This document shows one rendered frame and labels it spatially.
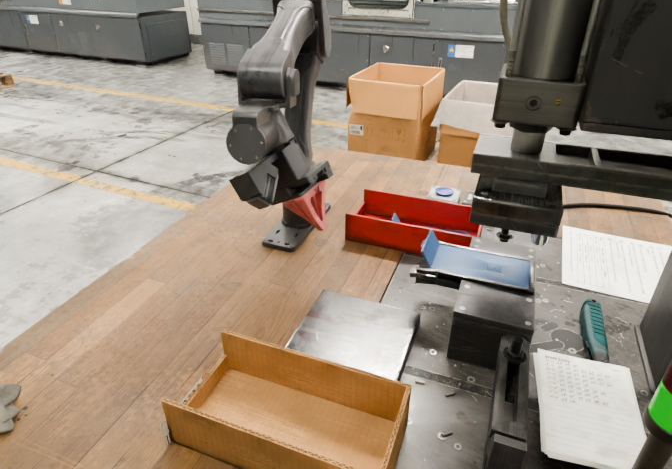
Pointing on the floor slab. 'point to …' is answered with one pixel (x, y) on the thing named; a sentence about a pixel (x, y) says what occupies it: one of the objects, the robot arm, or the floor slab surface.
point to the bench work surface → (216, 312)
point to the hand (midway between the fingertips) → (321, 224)
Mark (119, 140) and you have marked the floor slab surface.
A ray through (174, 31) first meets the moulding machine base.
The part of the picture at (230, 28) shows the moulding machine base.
